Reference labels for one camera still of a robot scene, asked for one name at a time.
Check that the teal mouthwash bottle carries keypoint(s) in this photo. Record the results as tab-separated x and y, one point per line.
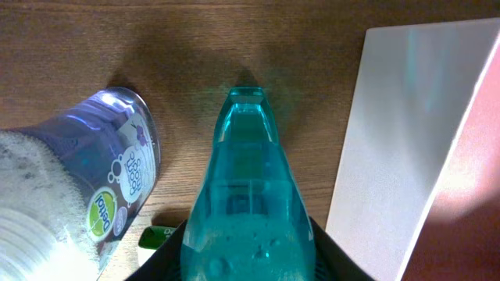
249	220

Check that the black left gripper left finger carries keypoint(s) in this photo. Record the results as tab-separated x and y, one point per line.
164	264

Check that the white cardboard box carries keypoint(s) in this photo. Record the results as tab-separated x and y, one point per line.
414	87

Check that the green white soap box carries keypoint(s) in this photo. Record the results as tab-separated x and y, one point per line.
151	239

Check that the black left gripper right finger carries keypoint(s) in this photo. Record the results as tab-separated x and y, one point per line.
332	263

